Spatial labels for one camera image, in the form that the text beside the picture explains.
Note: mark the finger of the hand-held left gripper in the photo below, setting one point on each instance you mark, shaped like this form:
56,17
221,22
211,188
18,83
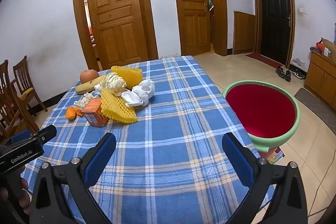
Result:
23,134
47,133

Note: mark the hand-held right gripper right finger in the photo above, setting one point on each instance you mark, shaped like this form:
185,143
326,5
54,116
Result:
237,158

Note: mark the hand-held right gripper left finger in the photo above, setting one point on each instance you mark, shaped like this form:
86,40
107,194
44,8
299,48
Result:
101,158

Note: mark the yellow foam fruit net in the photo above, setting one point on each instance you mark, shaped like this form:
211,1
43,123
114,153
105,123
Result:
130,76
116,109

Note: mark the red basin with green rim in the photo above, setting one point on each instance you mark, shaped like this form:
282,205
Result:
260,111

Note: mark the person's left hand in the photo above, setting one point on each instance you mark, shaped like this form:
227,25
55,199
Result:
25,192

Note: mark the colourful book under basin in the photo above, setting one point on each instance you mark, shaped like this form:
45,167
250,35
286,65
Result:
275,155

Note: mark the wooden chair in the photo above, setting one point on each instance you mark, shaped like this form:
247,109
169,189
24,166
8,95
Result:
19,74
5,98

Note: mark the yellow seat cushion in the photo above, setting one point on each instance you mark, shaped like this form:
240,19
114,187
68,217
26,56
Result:
27,92

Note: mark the orange cardboard box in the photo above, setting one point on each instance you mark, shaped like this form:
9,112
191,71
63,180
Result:
94,113

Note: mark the white crumpled tissue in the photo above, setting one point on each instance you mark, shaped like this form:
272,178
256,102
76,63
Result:
83,101

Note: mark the yellow banana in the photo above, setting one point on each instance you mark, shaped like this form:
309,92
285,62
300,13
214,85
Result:
86,87

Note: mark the red apple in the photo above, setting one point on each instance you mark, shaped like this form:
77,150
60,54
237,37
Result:
88,76

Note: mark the white crumpled cloth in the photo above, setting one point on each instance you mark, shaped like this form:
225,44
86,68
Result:
140,94

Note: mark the white foam fruit net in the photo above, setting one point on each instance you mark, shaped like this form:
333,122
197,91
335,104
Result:
113,83

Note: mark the blue plaid tablecloth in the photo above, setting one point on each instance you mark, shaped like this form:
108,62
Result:
168,119

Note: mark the grey floor mat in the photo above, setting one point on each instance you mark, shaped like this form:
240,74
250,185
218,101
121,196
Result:
315,106

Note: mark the dark shoe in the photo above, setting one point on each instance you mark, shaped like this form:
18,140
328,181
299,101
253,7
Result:
284,74
299,73

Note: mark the red doormat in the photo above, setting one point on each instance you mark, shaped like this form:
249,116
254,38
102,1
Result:
262,58

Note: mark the wooden cabinet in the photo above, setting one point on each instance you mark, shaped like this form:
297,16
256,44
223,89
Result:
321,77

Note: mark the red plastic bag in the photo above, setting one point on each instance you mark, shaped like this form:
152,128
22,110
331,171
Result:
319,47

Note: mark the panelled wooden door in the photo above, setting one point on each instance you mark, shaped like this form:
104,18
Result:
193,8
118,14

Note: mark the brown cardboard box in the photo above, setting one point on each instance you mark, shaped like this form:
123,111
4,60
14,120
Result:
329,48

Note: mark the black entry door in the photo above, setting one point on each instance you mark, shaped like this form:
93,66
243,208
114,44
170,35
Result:
274,19

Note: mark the wooden wall panel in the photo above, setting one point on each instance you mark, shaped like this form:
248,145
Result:
244,32

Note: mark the wooden door frame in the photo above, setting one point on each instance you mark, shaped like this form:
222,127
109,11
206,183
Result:
151,16
220,16

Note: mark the brown entry door frame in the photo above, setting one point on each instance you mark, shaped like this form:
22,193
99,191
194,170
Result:
256,16

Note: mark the white wall socket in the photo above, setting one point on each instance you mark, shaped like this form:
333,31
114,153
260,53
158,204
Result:
303,10

